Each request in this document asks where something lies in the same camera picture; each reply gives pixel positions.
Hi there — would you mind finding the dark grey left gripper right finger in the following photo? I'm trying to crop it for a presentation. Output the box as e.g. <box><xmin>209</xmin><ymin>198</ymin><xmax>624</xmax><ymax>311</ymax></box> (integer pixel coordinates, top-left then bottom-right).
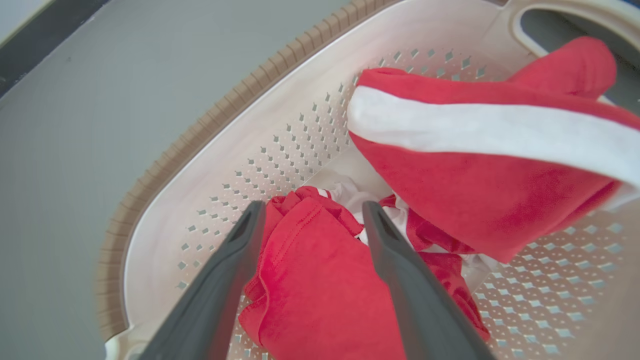
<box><xmin>362</xmin><ymin>200</ymin><xmax>496</xmax><ymax>360</ymax></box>

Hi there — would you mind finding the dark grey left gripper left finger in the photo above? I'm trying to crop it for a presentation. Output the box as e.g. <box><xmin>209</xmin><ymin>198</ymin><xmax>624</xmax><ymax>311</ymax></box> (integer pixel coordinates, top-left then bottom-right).
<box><xmin>137</xmin><ymin>201</ymin><xmax>267</xmax><ymax>360</ymax></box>

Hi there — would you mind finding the plain red garment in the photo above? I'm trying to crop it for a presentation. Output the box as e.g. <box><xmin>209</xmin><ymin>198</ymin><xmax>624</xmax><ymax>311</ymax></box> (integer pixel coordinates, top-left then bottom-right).
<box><xmin>237</xmin><ymin>186</ymin><xmax>491</xmax><ymax>360</ymax></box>

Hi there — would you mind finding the red garment with white band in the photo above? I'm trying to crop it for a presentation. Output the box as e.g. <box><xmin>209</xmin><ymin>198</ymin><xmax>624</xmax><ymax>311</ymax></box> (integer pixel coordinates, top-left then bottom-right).
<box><xmin>320</xmin><ymin>36</ymin><xmax>640</xmax><ymax>291</ymax></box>

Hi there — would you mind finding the cream perforated laundry basket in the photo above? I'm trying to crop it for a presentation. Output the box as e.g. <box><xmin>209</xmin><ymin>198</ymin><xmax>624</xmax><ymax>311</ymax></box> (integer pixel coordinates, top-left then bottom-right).
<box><xmin>95</xmin><ymin>0</ymin><xmax>640</xmax><ymax>360</ymax></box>

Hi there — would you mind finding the black baseboard strip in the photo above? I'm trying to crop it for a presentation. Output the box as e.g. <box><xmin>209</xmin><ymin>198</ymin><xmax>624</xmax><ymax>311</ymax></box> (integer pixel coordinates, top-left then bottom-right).
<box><xmin>0</xmin><ymin>0</ymin><xmax>110</xmax><ymax>98</ymax></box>

